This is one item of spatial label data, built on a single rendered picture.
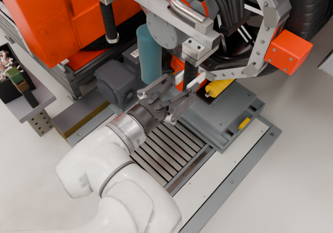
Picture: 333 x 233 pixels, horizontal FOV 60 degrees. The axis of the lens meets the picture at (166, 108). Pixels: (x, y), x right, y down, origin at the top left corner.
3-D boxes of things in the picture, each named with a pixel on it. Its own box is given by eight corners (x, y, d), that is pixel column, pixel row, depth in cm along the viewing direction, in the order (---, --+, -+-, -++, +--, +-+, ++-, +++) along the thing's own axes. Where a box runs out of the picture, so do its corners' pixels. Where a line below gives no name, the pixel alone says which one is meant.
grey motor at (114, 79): (177, 84, 171) (179, 40, 142) (124, 129, 155) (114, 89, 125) (155, 68, 178) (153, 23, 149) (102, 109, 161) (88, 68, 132)
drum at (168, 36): (220, 26, 96) (227, -13, 85) (177, 60, 88) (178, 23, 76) (188, 7, 102) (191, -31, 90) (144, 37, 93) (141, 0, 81)
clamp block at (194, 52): (219, 48, 74) (222, 32, 69) (195, 68, 70) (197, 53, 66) (203, 39, 76) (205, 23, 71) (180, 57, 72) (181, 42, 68)
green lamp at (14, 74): (25, 79, 104) (20, 71, 101) (15, 85, 103) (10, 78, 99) (19, 73, 106) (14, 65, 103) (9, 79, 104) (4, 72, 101)
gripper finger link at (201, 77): (186, 85, 75) (188, 87, 74) (204, 70, 77) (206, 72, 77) (186, 92, 77) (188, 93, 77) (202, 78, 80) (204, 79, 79)
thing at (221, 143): (261, 112, 160) (266, 102, 152) (221, 155, 146) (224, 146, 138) (193, 65, 179) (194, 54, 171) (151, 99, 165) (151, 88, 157)
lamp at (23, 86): (30, 87, 109) (26, 80, 105) (21, 93, 107) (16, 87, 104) (24, 81, 110) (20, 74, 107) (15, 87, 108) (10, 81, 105)
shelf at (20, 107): (57, 99, 124) (54, 95, 121) (22, 124, 117) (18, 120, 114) (6, 49, 140) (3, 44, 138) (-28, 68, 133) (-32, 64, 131)
